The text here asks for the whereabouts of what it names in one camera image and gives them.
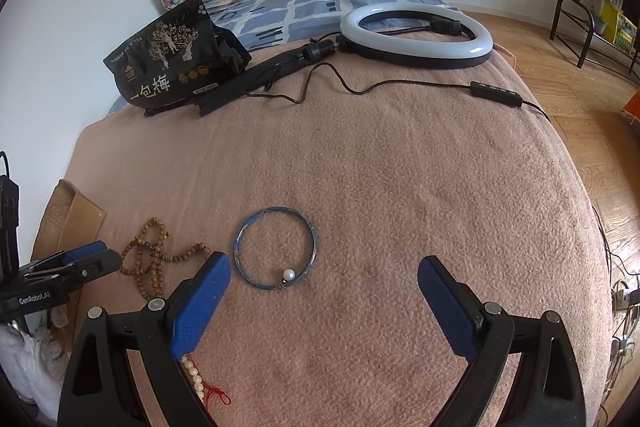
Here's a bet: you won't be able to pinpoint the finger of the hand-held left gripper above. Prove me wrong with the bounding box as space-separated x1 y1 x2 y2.
24 249 123 292
20 241 109 276

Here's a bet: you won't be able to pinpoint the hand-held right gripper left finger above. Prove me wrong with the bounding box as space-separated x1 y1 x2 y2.
57 251 233 427

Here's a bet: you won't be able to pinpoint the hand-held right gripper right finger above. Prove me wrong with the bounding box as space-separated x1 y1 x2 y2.
418 255 587 427

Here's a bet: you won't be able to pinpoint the cardboard box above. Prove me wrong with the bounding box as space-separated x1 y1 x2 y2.
32 179 108 343

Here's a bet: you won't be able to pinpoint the wooden bead necklace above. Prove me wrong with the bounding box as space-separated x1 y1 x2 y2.
119 217 212 303

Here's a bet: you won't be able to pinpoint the white bead bracelet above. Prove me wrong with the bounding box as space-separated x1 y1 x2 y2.
181 354 208 403

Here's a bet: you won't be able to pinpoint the metal bangle ring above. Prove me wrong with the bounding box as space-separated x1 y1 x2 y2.
233 206 318 293

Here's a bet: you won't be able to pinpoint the white cloth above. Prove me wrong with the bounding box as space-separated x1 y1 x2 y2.
0 322 66 423

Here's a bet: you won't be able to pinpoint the tan fleece blanket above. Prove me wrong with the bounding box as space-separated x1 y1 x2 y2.
32 14 618 427

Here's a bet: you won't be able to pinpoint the black snack bag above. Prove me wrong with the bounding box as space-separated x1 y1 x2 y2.
103 0 223 108

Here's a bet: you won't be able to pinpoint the black folded tripod stand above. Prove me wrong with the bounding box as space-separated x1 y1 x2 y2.
144 34 346 118

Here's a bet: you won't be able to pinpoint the black phone holder clamp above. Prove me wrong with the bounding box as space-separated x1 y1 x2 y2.
212 26 252 72

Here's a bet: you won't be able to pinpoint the orange box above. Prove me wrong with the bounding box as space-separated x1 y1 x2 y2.
618 89 640 125

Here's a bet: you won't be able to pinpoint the blue checkered bed sheet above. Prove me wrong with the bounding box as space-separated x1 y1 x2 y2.
107 0 448 114

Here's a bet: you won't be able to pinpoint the yellow green boxes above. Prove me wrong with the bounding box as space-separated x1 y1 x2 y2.
597 0 638 52

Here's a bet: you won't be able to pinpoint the black cable with inline remote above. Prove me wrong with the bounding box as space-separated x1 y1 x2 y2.
247 62 551 122

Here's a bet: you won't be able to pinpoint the white ring light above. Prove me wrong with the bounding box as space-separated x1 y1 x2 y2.
339 3 493 68

